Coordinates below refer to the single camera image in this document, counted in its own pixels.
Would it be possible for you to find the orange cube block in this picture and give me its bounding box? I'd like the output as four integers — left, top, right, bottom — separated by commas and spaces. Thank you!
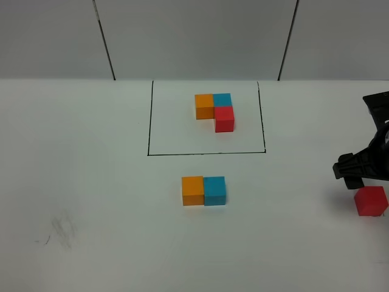
182, 176, 204, 206

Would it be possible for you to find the red cube block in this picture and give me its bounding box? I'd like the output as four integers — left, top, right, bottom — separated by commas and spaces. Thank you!
354, 186, 388, 217

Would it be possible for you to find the blue template cube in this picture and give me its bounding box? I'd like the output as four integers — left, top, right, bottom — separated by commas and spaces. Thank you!
213, 93, 232, 107

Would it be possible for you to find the red template cube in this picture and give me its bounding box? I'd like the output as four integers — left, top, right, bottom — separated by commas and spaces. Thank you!
214, 106, 235, 133

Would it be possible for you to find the blue cube block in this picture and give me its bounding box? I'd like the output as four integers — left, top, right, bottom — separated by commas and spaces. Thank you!
204, 176, 227, 206

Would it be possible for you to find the black right wrist camera bracket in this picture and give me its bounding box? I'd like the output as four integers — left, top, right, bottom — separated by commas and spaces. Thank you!
363, 91, 389, 131

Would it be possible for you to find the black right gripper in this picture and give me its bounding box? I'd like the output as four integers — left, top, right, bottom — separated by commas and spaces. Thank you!
332, 127, 388, 190

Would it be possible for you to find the orange template cube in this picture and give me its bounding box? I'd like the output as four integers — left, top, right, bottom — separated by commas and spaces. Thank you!
194, 94, 214, 120

